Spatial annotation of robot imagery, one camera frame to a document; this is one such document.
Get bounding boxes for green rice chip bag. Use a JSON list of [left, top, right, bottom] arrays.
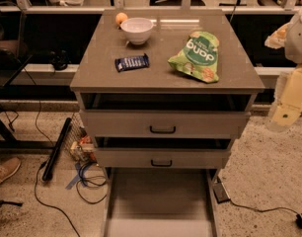
[[168, 31, 219, 83]]

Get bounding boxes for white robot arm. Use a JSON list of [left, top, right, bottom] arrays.
[[264, 6, 302, 132]]

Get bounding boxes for grey drawer cabinet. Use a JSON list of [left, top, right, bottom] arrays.
[[69, 8, 266, 170]]

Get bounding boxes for grey top drawer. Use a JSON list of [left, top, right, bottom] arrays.
[[80, 110, 250, 138]]

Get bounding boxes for grey middle drawer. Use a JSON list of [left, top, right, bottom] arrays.
[[96, 137, 231, 169]]

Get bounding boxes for grey open bottom drawer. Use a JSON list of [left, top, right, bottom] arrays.
[[101, 168, 221, 237]]

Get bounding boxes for blue snack bar wrapper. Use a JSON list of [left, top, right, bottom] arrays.
[[114, 53, 150, 72]]

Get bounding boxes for white ceramic bowl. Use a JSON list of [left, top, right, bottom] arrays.
[[120, 18, 154, 44]]

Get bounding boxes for orange fruit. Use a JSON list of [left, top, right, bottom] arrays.
[[115, 13, 128, 26]]

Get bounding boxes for black headphones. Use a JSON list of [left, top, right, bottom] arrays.
[[49, 50, 70, 71]]

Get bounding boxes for black power adapter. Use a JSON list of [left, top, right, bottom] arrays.
[[212, 183, 230, 203]]

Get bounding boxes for black long bar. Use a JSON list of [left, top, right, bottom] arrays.
[[41, 118, 72, 182]]

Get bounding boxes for tan shoe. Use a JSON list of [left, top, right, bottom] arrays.
[[0, 157, 21, 185]]

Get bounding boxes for wire basket with items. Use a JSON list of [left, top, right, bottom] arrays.
[[64, 113, 96, 162]]

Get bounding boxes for blue cable loop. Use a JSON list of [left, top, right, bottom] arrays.
[[65, 161, 97, 190]]

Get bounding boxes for black floor cable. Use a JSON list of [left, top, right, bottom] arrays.
[[34, 160, 82, 237]]

